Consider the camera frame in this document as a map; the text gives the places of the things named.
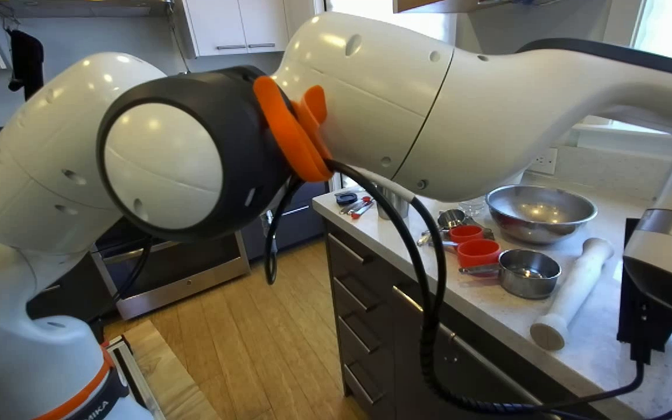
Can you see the dark kitchen base cabinet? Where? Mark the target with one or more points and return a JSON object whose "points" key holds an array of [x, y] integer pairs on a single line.
{"points": [[397, 364]]}

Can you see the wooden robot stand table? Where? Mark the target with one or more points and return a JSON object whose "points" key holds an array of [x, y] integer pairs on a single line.
{"points": [[168, 373]]}

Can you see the kitchen window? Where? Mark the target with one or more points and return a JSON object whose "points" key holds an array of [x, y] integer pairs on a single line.
{"points": [[671, 31]]}

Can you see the white wall outlet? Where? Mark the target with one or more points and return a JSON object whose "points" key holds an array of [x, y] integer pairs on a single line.
{"points": [[546, 159]]}

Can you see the large steel measuring cup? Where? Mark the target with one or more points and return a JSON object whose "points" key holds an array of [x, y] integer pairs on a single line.
{"points": [[530, 271]]}

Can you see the white upper cabinet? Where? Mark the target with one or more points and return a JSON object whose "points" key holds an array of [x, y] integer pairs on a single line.
{"points": [[234, 24]]}

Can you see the large red measuring cup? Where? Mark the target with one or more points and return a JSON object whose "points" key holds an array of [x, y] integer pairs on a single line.
{"points": [[477, 253]]}

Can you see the small steel measuring cup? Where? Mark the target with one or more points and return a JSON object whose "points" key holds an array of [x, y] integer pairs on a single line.
{"points": [[452, 218]]}

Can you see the metallic dishpan bowl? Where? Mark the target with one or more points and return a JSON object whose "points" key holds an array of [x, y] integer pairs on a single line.
{"points": [[543, 211]]}

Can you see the small red measuring cup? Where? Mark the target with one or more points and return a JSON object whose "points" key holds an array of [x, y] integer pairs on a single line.
{"points": [[466, 231]]}

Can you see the black hanging garment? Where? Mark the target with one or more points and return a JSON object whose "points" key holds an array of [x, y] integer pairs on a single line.
{"points": [[26, 61]]}

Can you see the aluminium profile mount frame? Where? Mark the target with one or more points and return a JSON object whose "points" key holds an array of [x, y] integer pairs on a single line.
{"points": [[126, 373]]}

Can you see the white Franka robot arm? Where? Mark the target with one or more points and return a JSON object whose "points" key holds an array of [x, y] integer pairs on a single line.
{"points": [[430, 101]]}

